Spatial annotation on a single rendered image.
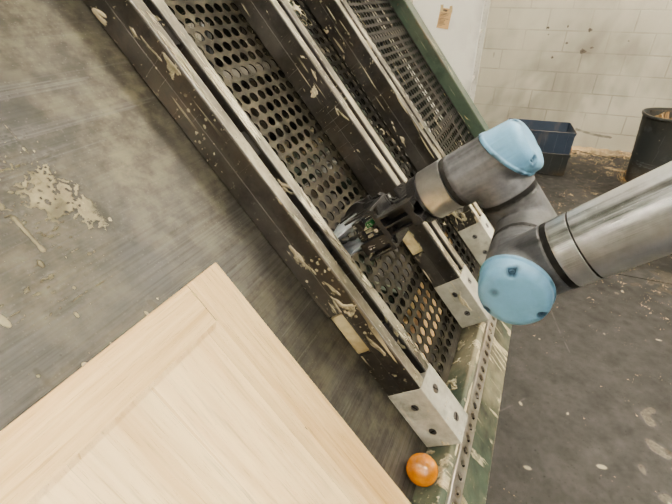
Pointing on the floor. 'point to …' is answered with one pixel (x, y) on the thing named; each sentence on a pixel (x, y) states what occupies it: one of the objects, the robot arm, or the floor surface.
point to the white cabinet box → (458, 34)
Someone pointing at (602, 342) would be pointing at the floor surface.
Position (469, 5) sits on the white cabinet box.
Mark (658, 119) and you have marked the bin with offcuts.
